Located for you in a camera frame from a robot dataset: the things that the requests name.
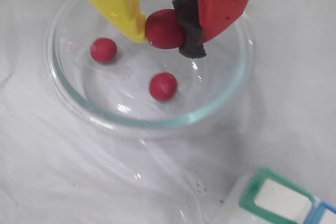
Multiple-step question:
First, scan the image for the red round pill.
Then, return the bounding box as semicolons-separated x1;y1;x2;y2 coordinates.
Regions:
89;37;118;63
149;72;179;101
145;8;186;50

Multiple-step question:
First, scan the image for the weekly pill organizer box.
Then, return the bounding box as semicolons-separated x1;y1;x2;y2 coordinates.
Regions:
217;166;336;224

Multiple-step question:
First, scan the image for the clear glass bowl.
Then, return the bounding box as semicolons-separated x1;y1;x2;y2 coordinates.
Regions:
43;0;257;141

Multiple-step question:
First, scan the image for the white tablecloth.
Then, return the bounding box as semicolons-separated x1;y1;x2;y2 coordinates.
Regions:
0;0;336;224

